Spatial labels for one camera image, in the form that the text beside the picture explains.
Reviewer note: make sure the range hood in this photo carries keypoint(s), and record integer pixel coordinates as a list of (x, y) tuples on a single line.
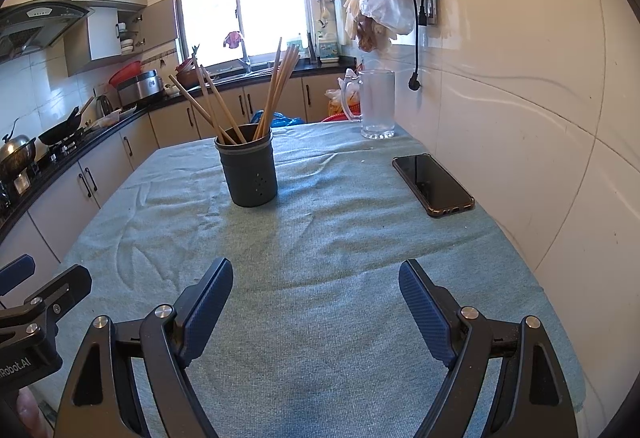
[(35, 20)]

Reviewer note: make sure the wall socket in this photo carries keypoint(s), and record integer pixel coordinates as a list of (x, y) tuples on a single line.
[(429, 0)]

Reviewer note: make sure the green-label dish soap bottle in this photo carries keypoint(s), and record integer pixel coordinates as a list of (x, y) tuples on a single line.
[(329, 49)]

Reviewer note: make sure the silver rice cooker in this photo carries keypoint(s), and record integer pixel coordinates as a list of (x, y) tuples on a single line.
[(142, 88)]

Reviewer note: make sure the frosted glass mug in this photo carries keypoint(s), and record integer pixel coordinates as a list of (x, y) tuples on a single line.
[(377, 108)]

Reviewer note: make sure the gas stove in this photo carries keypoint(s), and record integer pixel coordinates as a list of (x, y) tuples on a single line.
[(60, 150)]

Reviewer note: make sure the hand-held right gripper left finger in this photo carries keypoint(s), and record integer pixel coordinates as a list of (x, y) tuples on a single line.
[(210, 303)]

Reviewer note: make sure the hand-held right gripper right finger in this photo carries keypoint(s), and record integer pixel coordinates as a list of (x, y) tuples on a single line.
[(422, 308)]

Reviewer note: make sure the red plastic basket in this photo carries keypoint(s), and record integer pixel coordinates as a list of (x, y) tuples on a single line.
[(125, 73)]

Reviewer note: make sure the black kitchen countertop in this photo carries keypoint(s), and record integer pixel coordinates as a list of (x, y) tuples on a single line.
[(225, 87)]

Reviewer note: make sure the grey-green table cloth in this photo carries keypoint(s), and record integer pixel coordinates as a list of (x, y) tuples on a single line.
[(325, 243)]

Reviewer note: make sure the brown clay pot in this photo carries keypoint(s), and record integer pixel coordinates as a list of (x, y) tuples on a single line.
[(187, 78)]

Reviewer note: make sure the white hanging plastic bag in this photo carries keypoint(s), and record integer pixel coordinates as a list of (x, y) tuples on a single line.
[(387, 0)]

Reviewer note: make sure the blue plastic bag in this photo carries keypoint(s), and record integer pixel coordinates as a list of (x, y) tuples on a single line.
[(285, 120)]

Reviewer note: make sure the person's left hand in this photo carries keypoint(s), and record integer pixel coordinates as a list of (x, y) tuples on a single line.
[(32, 415)]

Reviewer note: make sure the kitchen faucet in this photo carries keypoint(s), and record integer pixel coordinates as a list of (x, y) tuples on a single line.
[(245, 55)]

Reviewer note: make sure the steel kettle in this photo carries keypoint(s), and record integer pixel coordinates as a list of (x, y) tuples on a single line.
[(104, 107)]

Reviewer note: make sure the pink hanging cloth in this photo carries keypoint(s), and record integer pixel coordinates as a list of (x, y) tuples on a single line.
[(232, 40)]

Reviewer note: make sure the black frying pan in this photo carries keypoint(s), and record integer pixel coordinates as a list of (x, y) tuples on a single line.
[(60, 130)]

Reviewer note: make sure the black smartphone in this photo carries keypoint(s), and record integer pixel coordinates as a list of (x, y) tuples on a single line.
[(432, 183)]

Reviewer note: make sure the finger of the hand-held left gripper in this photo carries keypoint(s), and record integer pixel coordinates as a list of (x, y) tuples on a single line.
[(70, 285), (17, 273)]

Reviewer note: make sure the dark grey utensil holder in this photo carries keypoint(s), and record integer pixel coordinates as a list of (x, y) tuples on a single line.
[(247, 173)]

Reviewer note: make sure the beige base cabinets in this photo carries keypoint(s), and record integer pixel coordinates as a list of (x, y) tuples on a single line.
[(105, 168)]

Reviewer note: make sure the open wall cabinet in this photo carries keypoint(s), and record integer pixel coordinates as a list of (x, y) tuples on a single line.
[(105, 38)]

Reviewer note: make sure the steel wok with lid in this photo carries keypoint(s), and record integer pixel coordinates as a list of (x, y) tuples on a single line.
[(17, 150)]

